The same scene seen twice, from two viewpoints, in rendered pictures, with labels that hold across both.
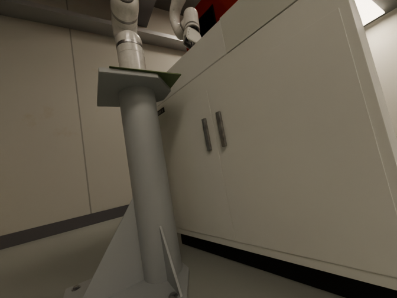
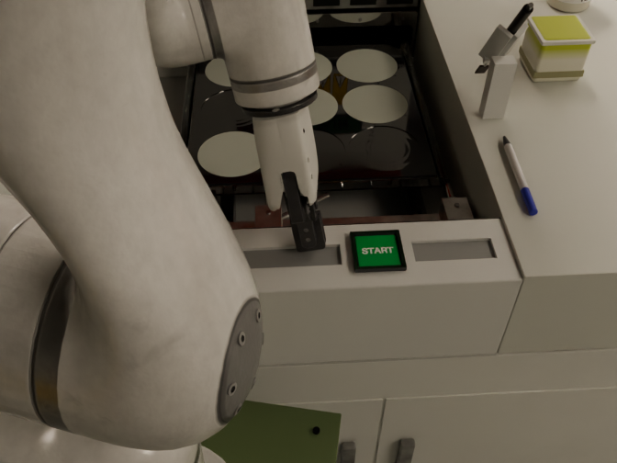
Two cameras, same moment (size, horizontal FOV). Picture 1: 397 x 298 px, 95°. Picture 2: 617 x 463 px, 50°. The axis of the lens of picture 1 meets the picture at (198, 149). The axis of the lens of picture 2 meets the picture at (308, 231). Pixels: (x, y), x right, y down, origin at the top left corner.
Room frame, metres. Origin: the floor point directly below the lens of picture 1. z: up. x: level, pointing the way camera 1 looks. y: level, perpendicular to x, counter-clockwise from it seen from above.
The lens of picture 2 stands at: (0.54, 0.33, 1.50)
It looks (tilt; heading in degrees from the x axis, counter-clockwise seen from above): 46 degrees down; 309
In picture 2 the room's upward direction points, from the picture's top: straight up
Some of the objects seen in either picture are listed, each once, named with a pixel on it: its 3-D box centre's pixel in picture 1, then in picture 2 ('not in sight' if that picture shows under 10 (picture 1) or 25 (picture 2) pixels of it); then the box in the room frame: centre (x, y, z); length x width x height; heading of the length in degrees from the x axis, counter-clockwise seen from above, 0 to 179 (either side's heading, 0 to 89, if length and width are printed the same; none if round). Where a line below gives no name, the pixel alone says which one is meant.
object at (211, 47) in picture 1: (188, 74); (265, 298); (0.89, -0.02, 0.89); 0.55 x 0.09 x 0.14; 42
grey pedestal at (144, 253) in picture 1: (124, 182); not in sight; (0.76, 0.33, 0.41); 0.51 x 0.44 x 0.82; 121
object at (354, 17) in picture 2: not in sight; (290, 38); (1.23, -0.48, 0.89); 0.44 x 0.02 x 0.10; 42
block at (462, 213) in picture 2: not in sight; (459, 226); (0.77, -0.26, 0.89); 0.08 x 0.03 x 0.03; 132
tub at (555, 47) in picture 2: not in sight; (554, 48); (0.80, -0.55, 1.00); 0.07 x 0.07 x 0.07; 42
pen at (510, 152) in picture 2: not in sight; (518, 172); (0.73, -0.31, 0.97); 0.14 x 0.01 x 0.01; 131
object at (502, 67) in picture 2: not in sight; (498, 64); (0.82, -0.41, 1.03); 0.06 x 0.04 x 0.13; 132
